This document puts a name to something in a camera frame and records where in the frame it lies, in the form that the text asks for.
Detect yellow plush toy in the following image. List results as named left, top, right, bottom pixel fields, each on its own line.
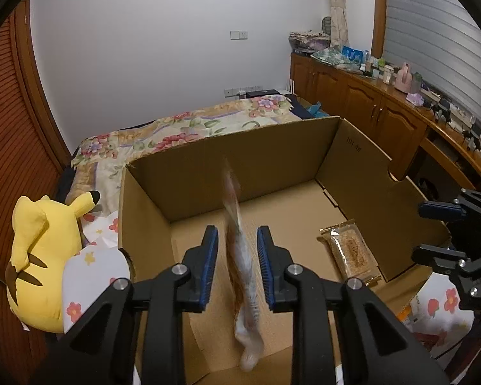
left=5, top=190, right=101, bottom=333

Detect wooden louvred wardrobe door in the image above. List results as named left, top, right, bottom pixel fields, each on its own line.
left=0, top=0, right=71, bottom=385

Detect grey window blinds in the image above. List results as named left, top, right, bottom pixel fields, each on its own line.
left=379, top=0, right=481, bottom=113

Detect floral bed quilt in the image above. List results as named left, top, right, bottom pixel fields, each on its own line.
left=70, top=94, right=305, bottom=209

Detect blue box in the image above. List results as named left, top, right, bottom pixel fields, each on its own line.
left=342, top=45, right=365, bottom=63

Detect wooden window frame post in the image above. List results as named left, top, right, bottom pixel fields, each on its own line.
left=371, top=0, right=387, bottom=59

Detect white flower print blanket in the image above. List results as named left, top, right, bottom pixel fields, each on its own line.
left=60, top=204, right=479, bottom=385

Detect stack of folded cloths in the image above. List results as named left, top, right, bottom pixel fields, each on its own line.
left=289, top=31, right=331, bottom=55

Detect beige curtain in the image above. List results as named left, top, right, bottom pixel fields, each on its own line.
left=323, top=0, right=359, bottom=51

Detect white wall outlet strip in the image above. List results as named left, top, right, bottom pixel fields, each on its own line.
left=224, top=85, right=263, bottom=98

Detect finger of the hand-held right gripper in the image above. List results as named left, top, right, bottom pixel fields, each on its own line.
left=411, top=244, right=471, bottom=277
left=418, top=201, right=468, bottom=222

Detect white orange snack packet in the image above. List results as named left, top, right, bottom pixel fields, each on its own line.
left=222, top=156, right=265, bottom=370

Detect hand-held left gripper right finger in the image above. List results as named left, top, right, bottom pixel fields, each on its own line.
left=257, top=227, right=451, bottom=385

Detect clear snack bar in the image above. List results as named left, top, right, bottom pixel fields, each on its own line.
left=318, top=218, right=381, bottom=287

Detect dark blue clothing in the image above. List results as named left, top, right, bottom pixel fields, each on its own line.
left=289, top=94, right=330, bottom=120

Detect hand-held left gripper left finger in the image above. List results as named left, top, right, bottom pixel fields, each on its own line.
left=30, top=226, right=219, bottom=385

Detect green leaf print cloth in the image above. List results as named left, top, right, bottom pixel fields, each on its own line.
left=310, top=47, right=357, bottom=69

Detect pink bottle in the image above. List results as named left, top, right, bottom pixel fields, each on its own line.
left=393, top=62, right=411, bottom=91

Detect wooden cabinet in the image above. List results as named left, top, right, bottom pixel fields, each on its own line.
left=291, top=52, right=481, bottom=209

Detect brown cardboard box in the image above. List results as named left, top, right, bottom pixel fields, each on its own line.
left=118, top=115, right=455, bottom=385

